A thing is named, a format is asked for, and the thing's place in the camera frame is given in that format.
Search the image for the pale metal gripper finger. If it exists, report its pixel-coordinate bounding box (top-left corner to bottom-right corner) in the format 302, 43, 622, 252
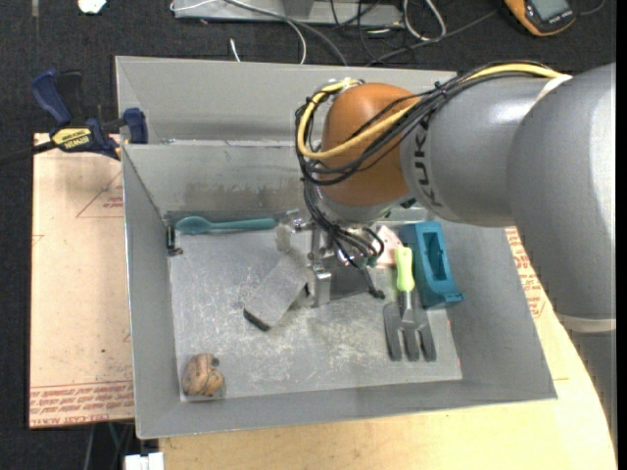
312, 264, 333, 308

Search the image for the small white plastic piece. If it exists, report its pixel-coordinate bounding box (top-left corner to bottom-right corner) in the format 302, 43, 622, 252
275, 225, 296, 255

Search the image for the grey flat block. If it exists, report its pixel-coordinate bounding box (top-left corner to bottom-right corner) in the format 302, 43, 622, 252
242, 257, 312, 333

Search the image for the grey metal bin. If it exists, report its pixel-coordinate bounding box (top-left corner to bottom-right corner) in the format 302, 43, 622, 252
115, 55, 558, 441

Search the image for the teal plastic spoon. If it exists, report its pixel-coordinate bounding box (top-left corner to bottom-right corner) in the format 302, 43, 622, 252
174, 215, 278, 236

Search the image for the teal box with hollow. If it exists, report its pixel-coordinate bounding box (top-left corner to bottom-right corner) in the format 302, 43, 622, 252
398, 221, 465, 309

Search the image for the brown lumpy walnut toy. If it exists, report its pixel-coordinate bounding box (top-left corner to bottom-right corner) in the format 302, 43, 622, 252
180, 352, 227, 398

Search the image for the brown cardboard board red print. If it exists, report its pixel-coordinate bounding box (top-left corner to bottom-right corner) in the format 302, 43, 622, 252
28, 132, 569, 430

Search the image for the green-handled grey garden fork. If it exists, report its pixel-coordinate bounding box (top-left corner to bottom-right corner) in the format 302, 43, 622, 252
382, 246, 439, 363

